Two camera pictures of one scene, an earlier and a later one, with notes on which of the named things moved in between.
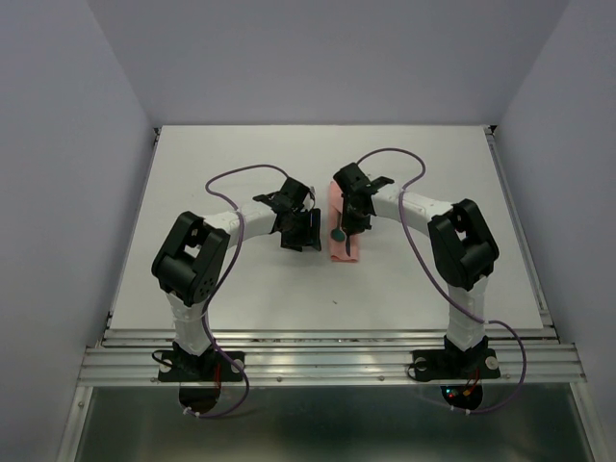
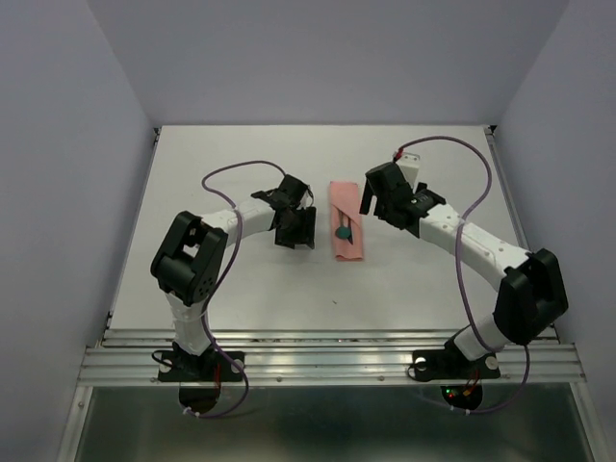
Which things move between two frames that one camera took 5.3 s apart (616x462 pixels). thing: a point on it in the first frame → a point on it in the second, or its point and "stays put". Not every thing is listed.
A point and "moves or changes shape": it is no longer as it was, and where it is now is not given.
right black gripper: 350,225 → 368,199
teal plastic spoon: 338,234 moves or changes shape
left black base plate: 200,367 stays put
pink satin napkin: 338,249 stays put
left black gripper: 310,238 stays put
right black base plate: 453,365 stays put
